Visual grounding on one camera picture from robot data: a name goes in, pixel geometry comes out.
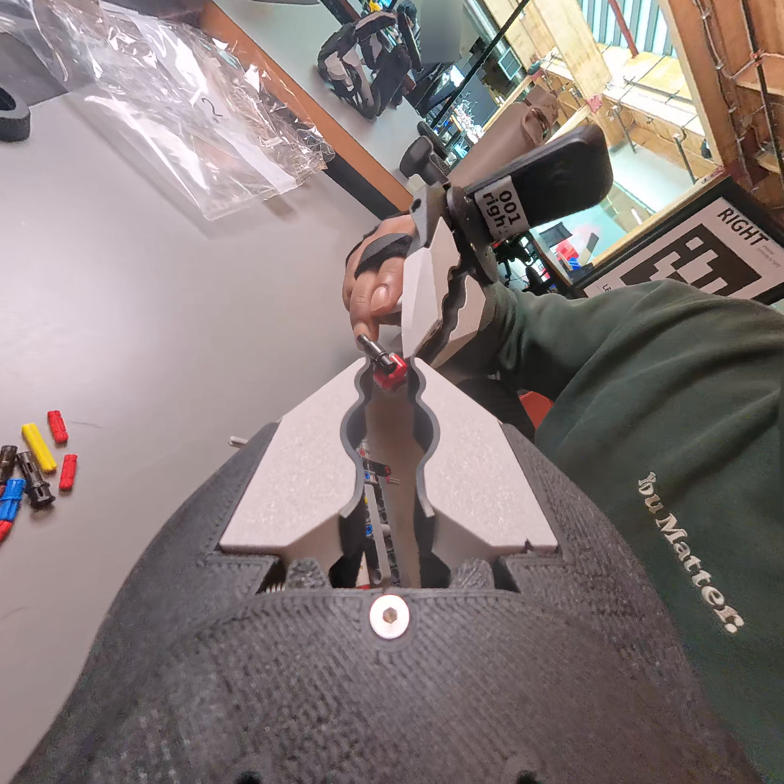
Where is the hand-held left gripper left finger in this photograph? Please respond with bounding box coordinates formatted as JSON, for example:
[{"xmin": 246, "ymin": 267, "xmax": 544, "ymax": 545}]
[{"xmin": 219, "ymin": 357, "xmax": 376, "ymax": 556}]

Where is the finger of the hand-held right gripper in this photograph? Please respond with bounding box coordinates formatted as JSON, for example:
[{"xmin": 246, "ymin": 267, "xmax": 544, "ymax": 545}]
[
  {"xmin": 400, "ymin": 217, "xmax": 457, "ymax": 361},
  {"xmin": 429, "ymin": 272, "xmax": 498, "ymax": 368}
]

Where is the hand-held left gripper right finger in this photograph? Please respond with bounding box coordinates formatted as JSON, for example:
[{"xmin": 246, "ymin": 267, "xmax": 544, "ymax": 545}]
[{"xmin": 412, "ymin": 360, "xmax": 560, "ymax": 553}]

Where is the small red black lego sub-assembly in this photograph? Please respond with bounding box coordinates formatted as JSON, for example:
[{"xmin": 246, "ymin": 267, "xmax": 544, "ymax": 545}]
[{"xmin": 357, "ymin": 334, "xmax": 410, "ymax": 390}]

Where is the person's right forearm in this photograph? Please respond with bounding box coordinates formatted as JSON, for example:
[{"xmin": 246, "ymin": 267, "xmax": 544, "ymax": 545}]
[{"xmin": 456, "ymin": 278, "xmax": 784, "ymax": 466}]

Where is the pile of loose lego pins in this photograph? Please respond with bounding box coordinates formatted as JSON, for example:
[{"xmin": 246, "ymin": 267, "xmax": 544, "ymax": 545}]
[{"xmin": 0, "ymin": 409, "xmax": 79, "ymax": 543}]

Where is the person's right hand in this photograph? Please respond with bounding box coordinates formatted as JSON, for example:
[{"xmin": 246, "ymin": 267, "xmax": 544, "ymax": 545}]
[{"xmin": 342, "ymin": 216, "xmax": 420, "ymax": 347}]

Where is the framed black white marker sign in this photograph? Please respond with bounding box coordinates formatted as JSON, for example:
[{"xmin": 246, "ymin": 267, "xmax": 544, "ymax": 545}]
[{"xmin": 572, "ymin": 174, "xmax": 784, "ymax": 307}]

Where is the clear plastic bag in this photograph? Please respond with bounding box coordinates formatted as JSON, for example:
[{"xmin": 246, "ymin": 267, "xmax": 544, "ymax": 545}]
[{"xmin": 33, "ymin": 0, "xmax": 336, "ymax": 221}]

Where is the grey desk with wooden edge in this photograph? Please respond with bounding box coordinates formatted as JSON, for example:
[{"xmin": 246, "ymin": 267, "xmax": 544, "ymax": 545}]
[{"xmin": 205, "ymin": 0, "xmax": 472, "ymax": 212}]

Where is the black grey strapped gear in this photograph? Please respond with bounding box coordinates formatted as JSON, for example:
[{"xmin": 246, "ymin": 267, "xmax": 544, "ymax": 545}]
[{"xmin": 315, "ymin": 0, "xmax": 425, "ymax": 121}]

